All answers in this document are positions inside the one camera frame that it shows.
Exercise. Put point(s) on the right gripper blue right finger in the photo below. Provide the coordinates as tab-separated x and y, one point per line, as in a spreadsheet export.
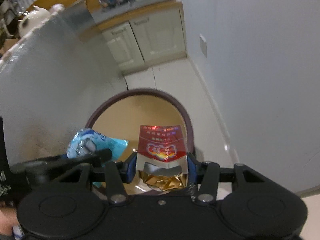
194	169

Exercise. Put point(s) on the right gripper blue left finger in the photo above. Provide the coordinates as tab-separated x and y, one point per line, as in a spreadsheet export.
127	169

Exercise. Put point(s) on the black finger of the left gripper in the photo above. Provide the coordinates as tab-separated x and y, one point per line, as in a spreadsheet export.
57	165

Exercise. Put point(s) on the blue snack wrapper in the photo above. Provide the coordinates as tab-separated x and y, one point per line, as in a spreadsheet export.
88	141

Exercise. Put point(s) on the tan round trash bin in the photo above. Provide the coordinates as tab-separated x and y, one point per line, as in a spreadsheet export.
122	116

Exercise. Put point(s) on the cream lower cabinet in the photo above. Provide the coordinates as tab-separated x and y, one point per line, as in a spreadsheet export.
141	35

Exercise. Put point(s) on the cream cat teapot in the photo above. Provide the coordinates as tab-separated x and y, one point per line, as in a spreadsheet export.
35	17

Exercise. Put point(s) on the white wall socket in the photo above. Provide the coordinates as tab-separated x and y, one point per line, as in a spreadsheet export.
203	45

